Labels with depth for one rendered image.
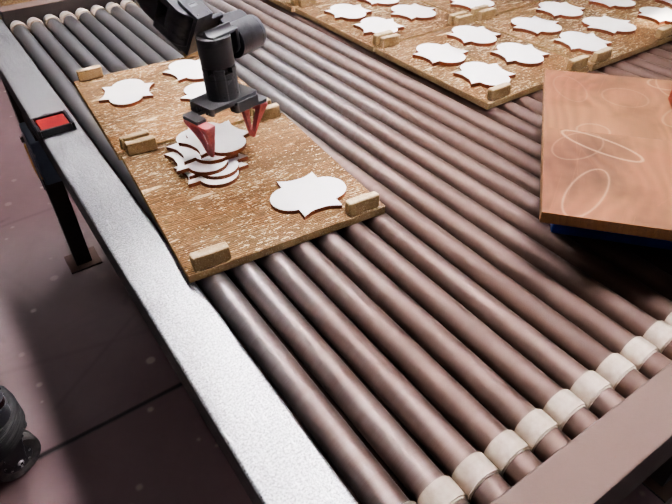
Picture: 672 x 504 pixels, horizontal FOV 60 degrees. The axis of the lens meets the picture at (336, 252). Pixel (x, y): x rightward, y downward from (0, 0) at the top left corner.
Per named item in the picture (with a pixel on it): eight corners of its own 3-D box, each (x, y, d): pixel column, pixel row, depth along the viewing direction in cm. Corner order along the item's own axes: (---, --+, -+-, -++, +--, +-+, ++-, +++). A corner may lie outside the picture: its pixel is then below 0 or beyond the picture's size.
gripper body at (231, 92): (190, 110, 102) (181, 69, 97) (236, 90, 107) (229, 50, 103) (213, 120, 98) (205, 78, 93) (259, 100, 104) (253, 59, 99)
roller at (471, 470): (482, 528, 63) (488, 506, 60) (44, 29, 188) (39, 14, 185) (513, 503, 65) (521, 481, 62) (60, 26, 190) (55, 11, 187)
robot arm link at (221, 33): (186, 31, 94) (212, 37, 91) (216, 18, 98) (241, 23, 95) (195, 72, 98) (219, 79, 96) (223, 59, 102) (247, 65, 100)
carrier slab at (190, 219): (189, 284, 87) (187, 276, 86) (122, 161, 115) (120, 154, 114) (385, 213, 100) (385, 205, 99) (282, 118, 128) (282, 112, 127)
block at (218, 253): (195, 273, 87) (191, 259, 85) (190, 266, 88) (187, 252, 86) (232, 260, 89) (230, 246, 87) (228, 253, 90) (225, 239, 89)
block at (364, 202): (349, 218, 97) (349, 204, 95) (344, 212, 98) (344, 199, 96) (379, 208, 99) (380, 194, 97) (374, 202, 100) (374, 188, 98)
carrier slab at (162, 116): (119, 161, 115) (117, 154, 114) (75, 87, 143) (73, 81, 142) (278, 116, 129) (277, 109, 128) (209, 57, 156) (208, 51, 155)
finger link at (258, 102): (220, 140, 110) (211, 93, 104) (249, 126, 114) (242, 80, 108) (243, 152, 106) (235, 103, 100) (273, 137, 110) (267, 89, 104)
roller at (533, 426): (544, 479, 67) (553, 456, 64) (76, 23, 192) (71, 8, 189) (571, 457, 70) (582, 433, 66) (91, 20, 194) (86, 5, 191)
